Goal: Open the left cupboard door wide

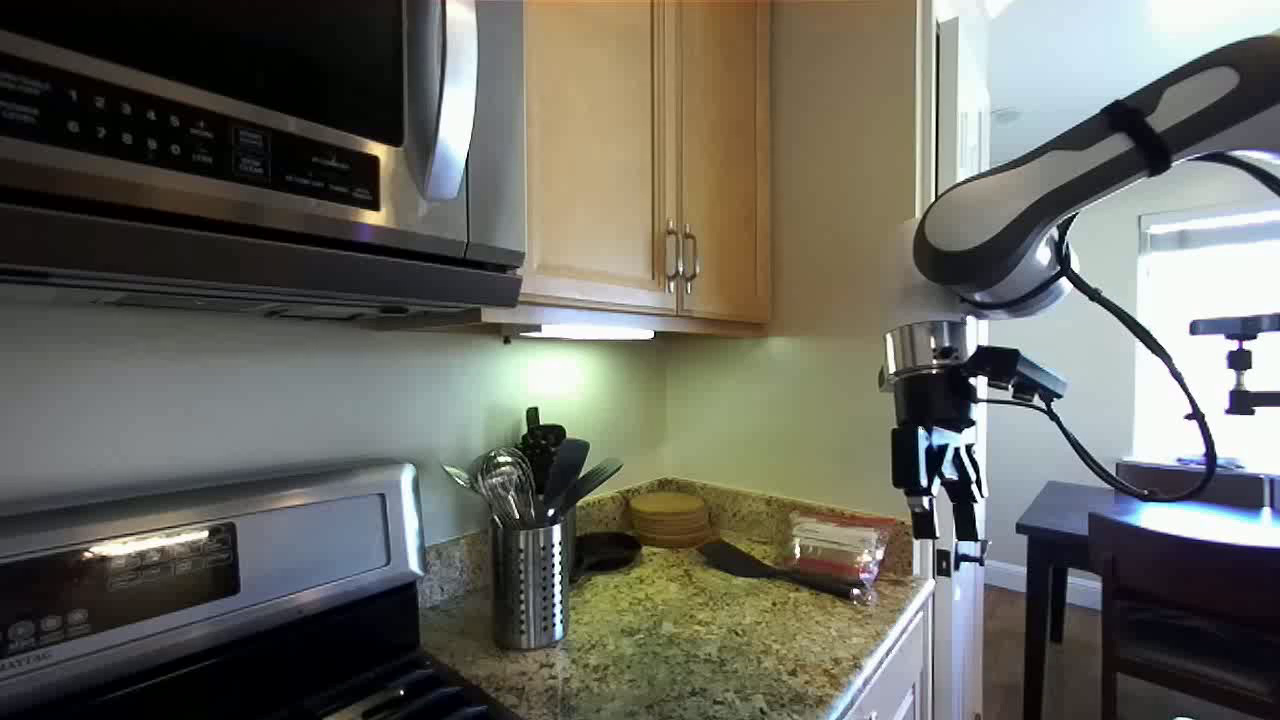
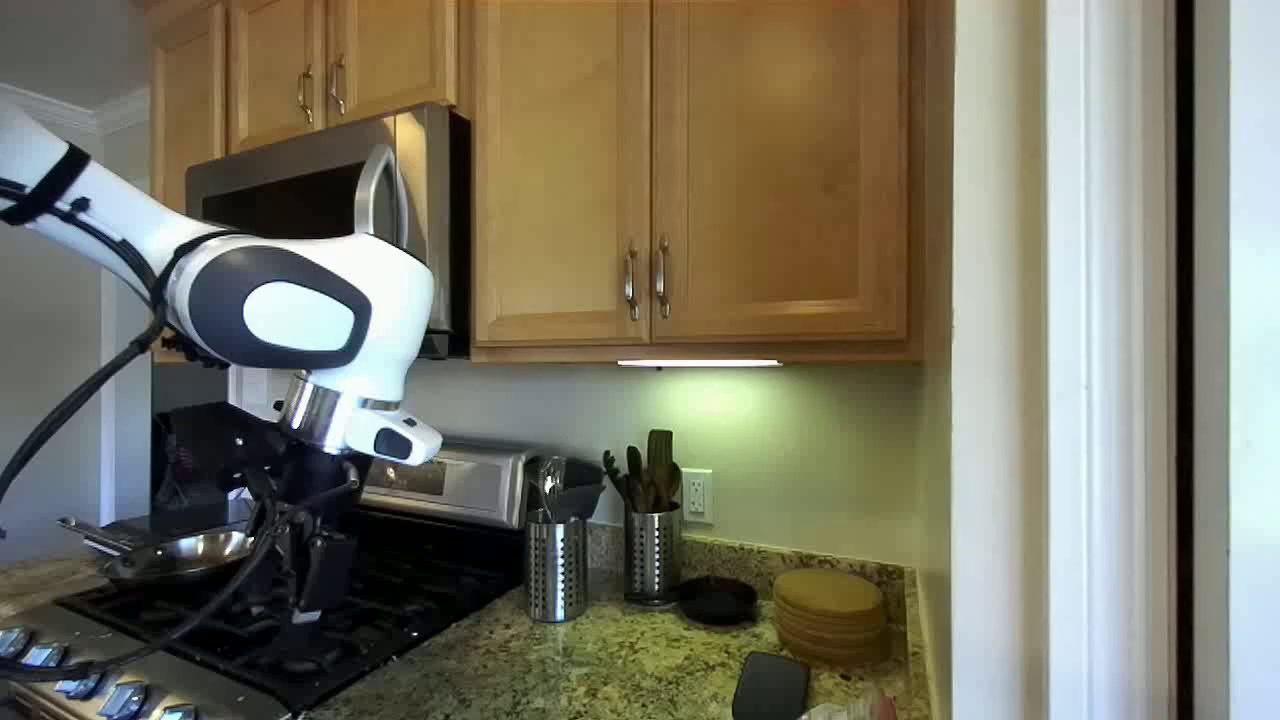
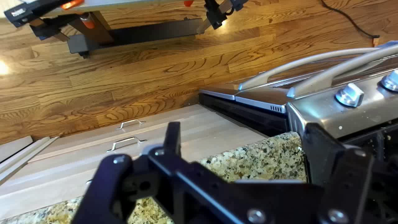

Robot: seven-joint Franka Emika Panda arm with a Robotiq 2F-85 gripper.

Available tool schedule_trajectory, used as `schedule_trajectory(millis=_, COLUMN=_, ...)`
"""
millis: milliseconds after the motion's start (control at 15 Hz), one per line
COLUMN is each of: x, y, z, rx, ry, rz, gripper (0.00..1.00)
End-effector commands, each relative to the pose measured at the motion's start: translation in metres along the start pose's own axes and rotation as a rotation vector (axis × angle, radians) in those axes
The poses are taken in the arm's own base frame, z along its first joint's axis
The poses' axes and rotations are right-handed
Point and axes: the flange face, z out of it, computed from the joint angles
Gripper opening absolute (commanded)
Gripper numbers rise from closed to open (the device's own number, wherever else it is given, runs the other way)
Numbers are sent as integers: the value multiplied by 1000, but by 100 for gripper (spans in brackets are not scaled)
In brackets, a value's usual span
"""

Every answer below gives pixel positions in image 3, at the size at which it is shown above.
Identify stainless steel gas stove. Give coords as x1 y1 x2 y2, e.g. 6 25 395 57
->
199 41 398 161

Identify silver left stove knob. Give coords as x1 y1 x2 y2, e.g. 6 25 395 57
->
334 83 364 108

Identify upper drawer handle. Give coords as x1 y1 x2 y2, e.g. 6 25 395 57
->
118 120 143 129

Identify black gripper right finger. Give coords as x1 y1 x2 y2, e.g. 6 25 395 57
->
302 123 373 224

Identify black floor cable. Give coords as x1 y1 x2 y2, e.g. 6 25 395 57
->
319 0 380 40

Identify silver stove knob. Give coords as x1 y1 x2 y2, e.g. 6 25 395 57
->
334 83 364 108
380 70 398 92

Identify drawer handle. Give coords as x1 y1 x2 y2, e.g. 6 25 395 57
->
118 120 143 129
109 137 144 152

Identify lower drawer handle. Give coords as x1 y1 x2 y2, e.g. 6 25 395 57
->
109 137 144 152

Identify black metal stand base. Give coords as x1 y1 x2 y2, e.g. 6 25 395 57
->
1 0 247 59

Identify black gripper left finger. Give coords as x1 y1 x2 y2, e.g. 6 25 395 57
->
70 154 131 224

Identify silver right stove knob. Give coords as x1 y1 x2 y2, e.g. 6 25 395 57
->
380 70 398 92

